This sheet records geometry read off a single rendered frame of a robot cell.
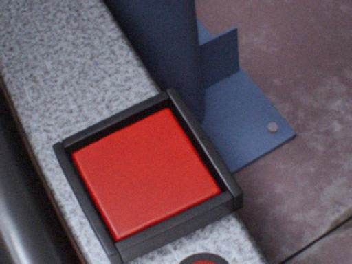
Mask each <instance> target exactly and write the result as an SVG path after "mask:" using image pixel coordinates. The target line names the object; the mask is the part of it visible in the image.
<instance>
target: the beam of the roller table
mask: <svg viewBox="0 0 352 264"><path fill-rule="evenodd" d="M0 77H1V81H2V83H3V86H4V88H5V92H6V93H7V95H8V97H9V101H10V102H11V105H12V108H13V110H14V112H15V115H16V117H17V120H18V121H19V125H20V126H21V130H22V132H23V134H24V136H25V138H26V141H27V143H28V145H29V148H30V150H31V152H32V154H33V156H34V160H35V162H36V164H37V165H38V169H39V170H40V172H41V175H42V177H43V179H44V180H45V184H46V186H47V188H48V190H49V193H50V195H51V196H52V198H53V200H54V202H55V205H56V207H57V208H58V211H59V212H60V215H61V217H62V219H63V221H64V222H65V225H66V226H67V229H68V231H69V233H70V234H71V237H72V238H73V240H74V242H75V244H76V247H77V248H78V250H79V252H80V254H81V256H82V257H83V259H84V261H85V264H111V263H110V261H109V259H108V258H107V256H106V254H105V252H104V250H103V248H102V247H101V245H100V243H99V242H98V240H97V238H96V236H95V234H94V231H93V230H92V229H91V226H90V225H89V223H88V221H87V220H86V218H85V215H84V213H83V211H82V210H81V208H80V206H79V204H78V201H77V199H76V198H75V196H74V194H73V192H72V190H71V187H70V186H69V184H68V182H67V180H66V177H65V176H64V174H63V172H62V170H61V167H60V165H59V163H58V162H57V158H56V156H55V154H54V149H53V148H52V145H53V144H55V143H57V142H59V141H60V142H62V140H64V139H65V138H67V137H69V136H71V135H73V134H75V133H77V132H79V131H81V130H83V129H85V128H87V127H90V126H92V125H94V124H95V123H97V122H99V121H101V120H104V119H105V118H109V117H110V116H112V115H115V114H116V113H118V112H120V111H122V110H124V109H126V108H128V107H132V106H133V105H136V104H137V103H139V102H141V101H143V100H146V99H147V98H150V97H151V96H154V95H157V94H160V93H161V92H162V91H161V90H160V88H159V87H158V86H157V84H156V82H155V80H154V79H153V77H152V75H150V72H149V71H148V69H147V68H146V67H145V65H144V63H143V62H142V60H141V58H140V57H139V55H138V54H137V52H136V51H135V49H134V47H133V46H132V44H131V42H130V41H129V39H128V38H127V36H126V35H125V33H124V32H123V30H122V28H121V27H120V25H119V24H118V23H117V21H116V19H115V18H114V16H113V14H112V13H111V11H110V10H109V9H108V6H107V5H106V4H105V2H104V1H103V0H0ZM71 164H72V166H73V167H74V169H75V171H76V174H77V176H78V177H79V179H80V181H81V184H82V185H83V187H84V189H85V191H86V192H87V195H88V198H89V199H90V201H91V203H92V204H93V206H94V208H95V209H96V212H97V214H98V216H99V217H100V220H101V221H102V223H103V225H104V226H105V229H106V230H107V232H108V234H109V236H110V237H111V239H112V241H113V242H114V244H115V243H117V241H116V240H115V239H114V237H113V235H112V233H111V231H110V229H109V227H108V226H107V224H106V222H105V220H104V219H103V217H102V215H101V213H100V211H99V209H98V207H97V205H96V204H95V202H94V200H93V198H92V196H91V194H90V192H89V191H88V189H87V187H86V185H85V182H84V180H83V179H82V177H81V175H80V173H79V171H78V169H77V167H76V165H75V163H74V162H72V163H71ZM239 215H240V214H239V213H238V212H237V211H234V212H233V213H232V214H229V215H228V216H226V217H224V218H222V219H220V220H218V221H215V222H213V223H211V224H210V225H207V226H206V227H204V228H201V229H199V230H198V231H196V232H192V233H190V234H189V235H187V236H184V237H182V238H180V239H178V240H176V241H173V242H172V243H170V244H167V245H165V246H164V247H160V248H158V249H157V250H153V251H152V252H150V253H148V254H145V255H143V256H141V257H139V258H136V259H134V260H132V261H129V262H127V263H123V264H178V263H179V262H180V261H182V260H183V259H184V258H186V257H188V256H189V255H192V254H196V253H200V252H208V253H214V254H217V255H219V256H222V257H223V258H224V259H225V260H227V261H228V262H229V264H270V262H269V261H268V260H267V258H266V257H265V255H264V253H263V252H262V250H261V249H260V247H259V245H258V244H257V242H256V241H255V239H254V238H253V236H252V235H251V233H250V231H249V230H248V228H247V226H246V225H245V224H244V222H243V220H242V218H241V217H240V216H239Z"/></svg>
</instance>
